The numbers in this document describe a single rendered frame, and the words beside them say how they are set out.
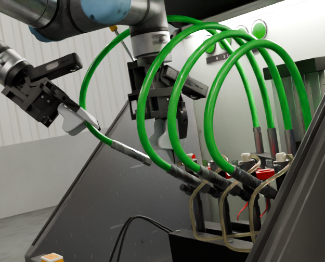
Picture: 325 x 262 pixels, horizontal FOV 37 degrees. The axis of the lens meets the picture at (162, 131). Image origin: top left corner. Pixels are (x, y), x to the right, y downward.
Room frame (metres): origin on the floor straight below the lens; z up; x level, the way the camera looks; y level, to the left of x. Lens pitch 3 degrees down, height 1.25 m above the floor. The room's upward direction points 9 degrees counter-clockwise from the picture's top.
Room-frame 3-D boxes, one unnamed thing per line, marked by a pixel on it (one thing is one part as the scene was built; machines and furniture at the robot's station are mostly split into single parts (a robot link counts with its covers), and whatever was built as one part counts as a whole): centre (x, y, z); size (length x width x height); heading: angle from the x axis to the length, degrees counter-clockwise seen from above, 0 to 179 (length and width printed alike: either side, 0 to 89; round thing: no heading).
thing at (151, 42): (0.96, -0.01, 1.36); 0.08 x 0.08 x 0.05
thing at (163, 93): (0.96, 0.00, 1.28); 0.09 x 0.08 x 0.12; 125
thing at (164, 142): (0.95, -0.01, 1.17); 0.06 x 0.03 x 0.09; 125
